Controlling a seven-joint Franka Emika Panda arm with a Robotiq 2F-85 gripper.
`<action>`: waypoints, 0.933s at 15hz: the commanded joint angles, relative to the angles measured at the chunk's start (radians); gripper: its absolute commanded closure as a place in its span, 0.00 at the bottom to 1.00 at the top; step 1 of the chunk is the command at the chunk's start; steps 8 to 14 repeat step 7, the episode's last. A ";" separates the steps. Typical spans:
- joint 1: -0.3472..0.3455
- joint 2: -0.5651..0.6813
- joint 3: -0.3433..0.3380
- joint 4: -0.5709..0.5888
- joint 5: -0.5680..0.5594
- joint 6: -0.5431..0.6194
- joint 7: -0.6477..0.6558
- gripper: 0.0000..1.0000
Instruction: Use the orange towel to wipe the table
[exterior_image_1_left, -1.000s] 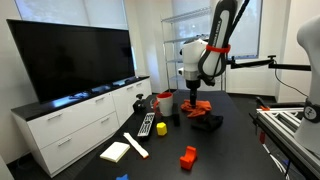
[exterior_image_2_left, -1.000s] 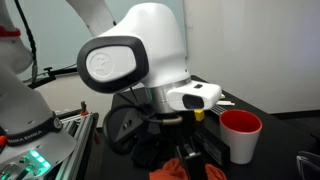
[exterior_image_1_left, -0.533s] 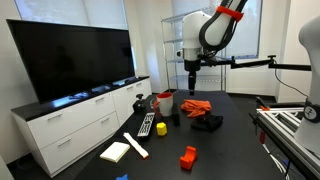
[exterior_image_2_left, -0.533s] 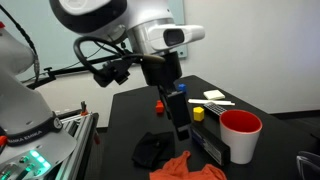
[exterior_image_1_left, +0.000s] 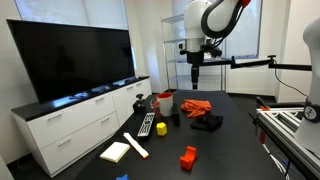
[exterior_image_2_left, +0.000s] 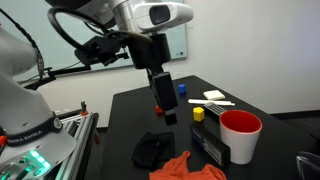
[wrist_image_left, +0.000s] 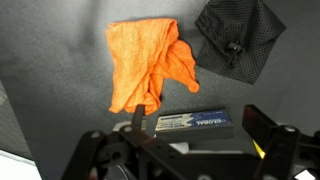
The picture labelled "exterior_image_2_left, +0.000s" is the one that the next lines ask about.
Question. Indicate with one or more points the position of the white mug red inside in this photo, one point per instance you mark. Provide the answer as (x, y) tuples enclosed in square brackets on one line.
[(241, 143)]

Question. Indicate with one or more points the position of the black rectangular box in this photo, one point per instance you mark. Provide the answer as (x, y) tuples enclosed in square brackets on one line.
[(210, 143)]

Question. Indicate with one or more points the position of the pale yellow sticky pad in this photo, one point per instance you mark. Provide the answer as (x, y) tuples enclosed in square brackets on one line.
[(214, 94)]

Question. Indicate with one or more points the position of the white idle robot arm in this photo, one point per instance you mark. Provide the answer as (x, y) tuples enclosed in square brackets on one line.
[(20, 110)]

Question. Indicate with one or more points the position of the orange arch block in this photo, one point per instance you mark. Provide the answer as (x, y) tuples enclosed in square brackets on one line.
[(159, 110)]

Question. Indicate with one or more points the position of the orange towel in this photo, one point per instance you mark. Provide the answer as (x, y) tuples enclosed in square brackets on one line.
[(180, 171)]

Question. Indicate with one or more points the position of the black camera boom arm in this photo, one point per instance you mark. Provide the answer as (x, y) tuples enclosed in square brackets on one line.
[(66, 71)]

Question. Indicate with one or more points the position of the yellow block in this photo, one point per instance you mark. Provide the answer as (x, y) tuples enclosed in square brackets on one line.
[(198, 114)]

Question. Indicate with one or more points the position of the black office chair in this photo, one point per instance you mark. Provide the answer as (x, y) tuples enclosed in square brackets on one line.
[(301, 160)]

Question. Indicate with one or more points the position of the blue block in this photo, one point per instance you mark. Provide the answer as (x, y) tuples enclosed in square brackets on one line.
[(182, 88)]

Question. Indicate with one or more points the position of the aluminium frame rail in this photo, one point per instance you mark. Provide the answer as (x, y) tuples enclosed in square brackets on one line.
[(78, 140)]

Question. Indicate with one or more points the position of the red toggle clamp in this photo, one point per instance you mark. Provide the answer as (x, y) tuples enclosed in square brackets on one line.
[(83, 108)]

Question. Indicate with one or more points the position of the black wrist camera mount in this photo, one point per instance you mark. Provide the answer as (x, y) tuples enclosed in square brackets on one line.
[(96, 48)]

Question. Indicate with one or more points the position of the black remote control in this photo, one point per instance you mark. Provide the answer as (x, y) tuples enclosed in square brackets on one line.
[(215, 109)]

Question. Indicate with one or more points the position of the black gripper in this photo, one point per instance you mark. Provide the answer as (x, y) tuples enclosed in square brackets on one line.
[(150, 51)]

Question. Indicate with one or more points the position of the white marker stick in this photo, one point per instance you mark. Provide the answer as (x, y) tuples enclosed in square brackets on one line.
[(210, 102)]

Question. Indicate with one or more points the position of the glass whiteboard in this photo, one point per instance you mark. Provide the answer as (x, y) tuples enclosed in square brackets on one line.
[(56, 60)]

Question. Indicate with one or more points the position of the black folded cloth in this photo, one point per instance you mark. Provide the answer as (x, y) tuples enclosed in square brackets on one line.
[(153, 148)]

